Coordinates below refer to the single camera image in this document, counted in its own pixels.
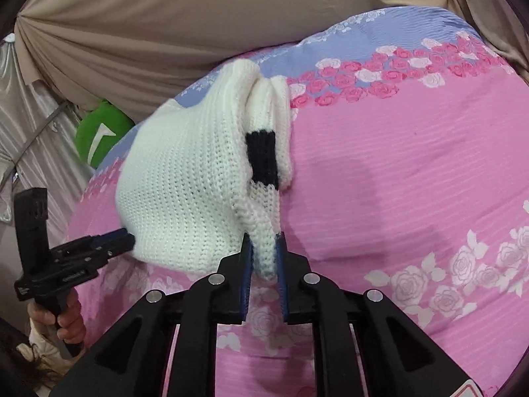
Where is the white red navy knit sweater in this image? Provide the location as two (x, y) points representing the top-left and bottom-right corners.
(116, 59), (293, 279)

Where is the beige draped curtain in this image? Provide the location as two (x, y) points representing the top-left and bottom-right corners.
(14, 0), (528, 120)

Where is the silver grey satin curtain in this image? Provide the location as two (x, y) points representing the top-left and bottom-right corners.
(1, 33), (92, 259)

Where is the person's left hand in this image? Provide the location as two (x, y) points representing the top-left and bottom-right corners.
(28, 288), (86, 344)

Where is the green plush pillow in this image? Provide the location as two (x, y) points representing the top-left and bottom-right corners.
(73, 100), (135, 169)

